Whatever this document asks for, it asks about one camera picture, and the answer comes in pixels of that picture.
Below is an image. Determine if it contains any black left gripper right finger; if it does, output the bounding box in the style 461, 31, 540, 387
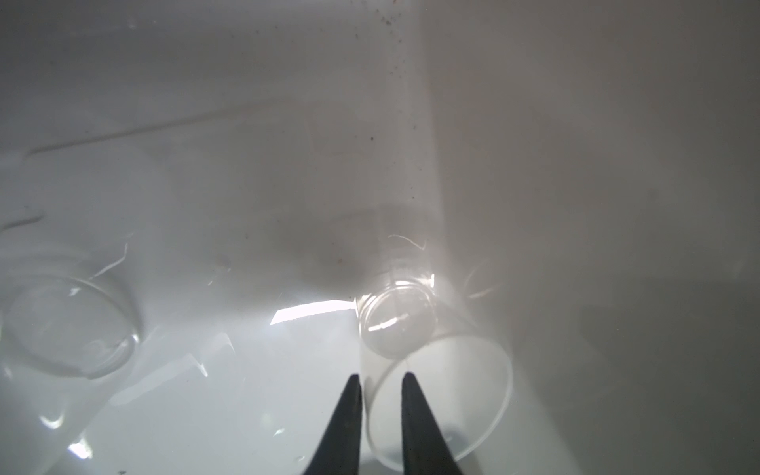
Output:
401, 372, 463, 475

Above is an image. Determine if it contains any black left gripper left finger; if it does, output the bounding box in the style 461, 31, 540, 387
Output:
303, 374, 362, 475

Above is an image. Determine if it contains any white plastic storage bin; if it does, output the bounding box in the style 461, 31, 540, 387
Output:
1, 1, 759, 474

